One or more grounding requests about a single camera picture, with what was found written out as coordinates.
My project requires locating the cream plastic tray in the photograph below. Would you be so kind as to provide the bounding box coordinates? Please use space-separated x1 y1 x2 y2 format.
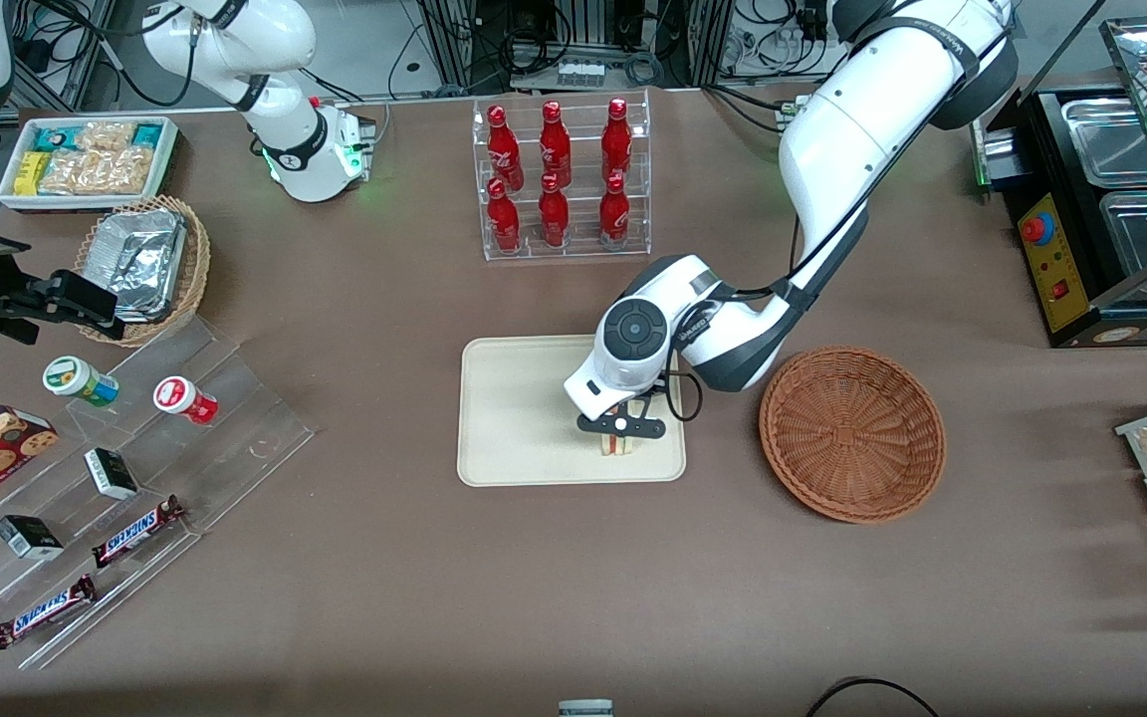
457 333 687 488

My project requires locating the small tan wicker basket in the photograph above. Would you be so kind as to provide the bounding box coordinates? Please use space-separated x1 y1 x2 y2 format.
74 195 212 349

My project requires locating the large brown wicker basket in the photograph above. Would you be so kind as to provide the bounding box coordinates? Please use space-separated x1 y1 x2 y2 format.
759 346 947 525

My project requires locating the foil food container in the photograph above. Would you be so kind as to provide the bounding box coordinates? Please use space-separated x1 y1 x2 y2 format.
108 209 188 324

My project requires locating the green lid snack cup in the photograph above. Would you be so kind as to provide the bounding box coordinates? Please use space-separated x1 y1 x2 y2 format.
43 356 120 408

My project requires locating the yellow snack packet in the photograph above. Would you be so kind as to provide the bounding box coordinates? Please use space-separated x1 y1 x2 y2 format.
14 151 52 196

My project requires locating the clear rice cracker bag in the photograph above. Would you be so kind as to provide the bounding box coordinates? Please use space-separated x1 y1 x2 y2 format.
76 121 136 152
39 147 156 196

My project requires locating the red lid snack cup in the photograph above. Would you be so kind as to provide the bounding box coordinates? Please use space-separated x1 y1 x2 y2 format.
152 375 220 427

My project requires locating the white snack bin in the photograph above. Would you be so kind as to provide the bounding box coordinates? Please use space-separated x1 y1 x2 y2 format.
0 116 181 214

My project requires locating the small black box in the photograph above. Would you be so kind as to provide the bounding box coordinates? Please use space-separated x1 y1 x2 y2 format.
0 514 66 562
83 447 140 502

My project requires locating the clear acrylic bottle rack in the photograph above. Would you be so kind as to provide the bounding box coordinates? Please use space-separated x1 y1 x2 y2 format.
472 90 652 262

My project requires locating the clear acrylic stepped display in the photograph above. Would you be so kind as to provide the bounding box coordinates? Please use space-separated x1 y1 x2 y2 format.
0 315 316 670

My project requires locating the red cola bottle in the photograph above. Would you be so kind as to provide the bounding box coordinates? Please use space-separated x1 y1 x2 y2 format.
486 105 525 192
487 179 522 253
601 98 632 185
539 101 573 188
599 174 631 248
538 174 571 248

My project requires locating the Snickers chocolate bar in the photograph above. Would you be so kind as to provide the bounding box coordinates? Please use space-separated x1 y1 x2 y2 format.
0 574 99 651
92 494 187 570

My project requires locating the black food warmer yellow panel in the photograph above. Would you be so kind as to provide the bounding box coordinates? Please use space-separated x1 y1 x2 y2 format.
972 15 1147 350

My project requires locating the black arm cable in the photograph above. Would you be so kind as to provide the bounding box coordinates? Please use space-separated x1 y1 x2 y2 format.
663 199 873 424

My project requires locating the black looped table cable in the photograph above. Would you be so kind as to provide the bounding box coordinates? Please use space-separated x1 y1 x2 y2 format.
805 677 941 717

